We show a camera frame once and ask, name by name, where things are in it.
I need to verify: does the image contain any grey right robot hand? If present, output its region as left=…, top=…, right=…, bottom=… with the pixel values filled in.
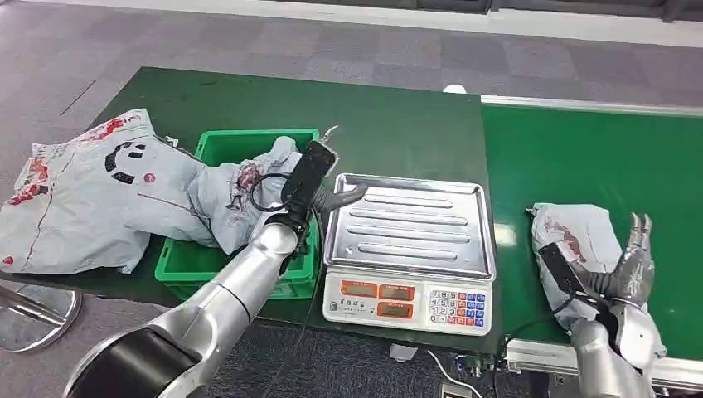
left=589, top=212, right=657, bottom=309

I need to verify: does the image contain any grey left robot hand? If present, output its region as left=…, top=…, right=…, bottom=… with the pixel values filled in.
left=313, top=124, right=371, bottom=216

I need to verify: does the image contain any small grey parcel bag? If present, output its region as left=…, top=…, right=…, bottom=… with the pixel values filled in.
left=185, top=135, right=304, bottom=256

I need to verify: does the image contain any grey red-print parcel bag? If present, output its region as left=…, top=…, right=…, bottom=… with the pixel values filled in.
left=526, top=202, right=628, bottom=332

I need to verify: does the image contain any white electronic weighing scale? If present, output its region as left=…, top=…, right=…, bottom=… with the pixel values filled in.
left=322, top=172, right=497, bottom=337

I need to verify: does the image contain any green plastic crate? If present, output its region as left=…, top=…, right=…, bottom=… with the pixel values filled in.
left=154, top=128, right=322, bottom=302

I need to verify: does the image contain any green conveyor belt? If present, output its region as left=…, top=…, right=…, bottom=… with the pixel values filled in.
left=480, top=94, right=703, bottom=392

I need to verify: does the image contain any white table foot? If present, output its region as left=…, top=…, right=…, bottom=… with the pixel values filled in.
left=389, top=342, right=419, bottom=364

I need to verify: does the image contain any small electronics module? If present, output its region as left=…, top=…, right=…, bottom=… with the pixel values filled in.
left=453, top=354, right=497, bottom=380

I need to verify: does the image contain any large grey smile-print parcel bag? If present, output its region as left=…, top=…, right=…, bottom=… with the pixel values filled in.
left=0, top=108, right=222, bottom=276

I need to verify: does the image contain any round chrome stand base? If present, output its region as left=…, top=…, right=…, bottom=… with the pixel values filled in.
left=0, top=284, right=84, bottom=353

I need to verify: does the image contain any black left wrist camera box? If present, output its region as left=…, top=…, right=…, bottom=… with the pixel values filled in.
left=279, top=140, right=339, bottom=232

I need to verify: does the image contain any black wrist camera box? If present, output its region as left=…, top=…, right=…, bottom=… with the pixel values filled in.
left=537, top=241, right=593, bottom=299
left=279, top=140, right=339, bottom=232

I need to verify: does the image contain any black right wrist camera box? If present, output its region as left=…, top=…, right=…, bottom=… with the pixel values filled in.
left=537, top=241, right=593, bottom=299

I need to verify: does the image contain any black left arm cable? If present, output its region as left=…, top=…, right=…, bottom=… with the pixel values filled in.
left=249, top=172, right=326, bottom=398

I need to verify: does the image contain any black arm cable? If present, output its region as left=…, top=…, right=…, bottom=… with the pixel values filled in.
left=492, top=289, right=579, bottom=398
left=249, top=172, right=326, bottom=398

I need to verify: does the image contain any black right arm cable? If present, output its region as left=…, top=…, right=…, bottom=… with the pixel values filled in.
left=492, top=289, right=579, bottom=398

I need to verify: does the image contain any white cable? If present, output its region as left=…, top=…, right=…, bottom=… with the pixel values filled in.
left=427, top=350, right=484, bottom=398

